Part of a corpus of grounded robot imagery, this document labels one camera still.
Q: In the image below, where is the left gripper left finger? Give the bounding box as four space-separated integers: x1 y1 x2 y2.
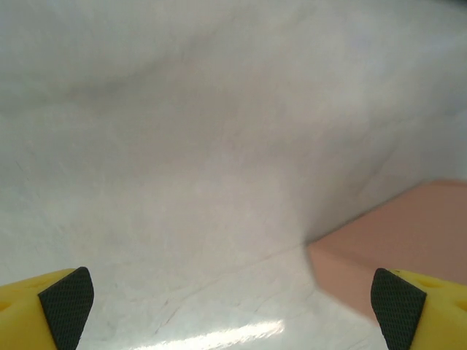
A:
0 266 95 350

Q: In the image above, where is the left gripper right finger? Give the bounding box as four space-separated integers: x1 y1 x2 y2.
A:
370 268 467 350

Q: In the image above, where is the pink corrugated paper box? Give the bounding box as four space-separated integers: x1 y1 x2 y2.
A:
306 178 467 329

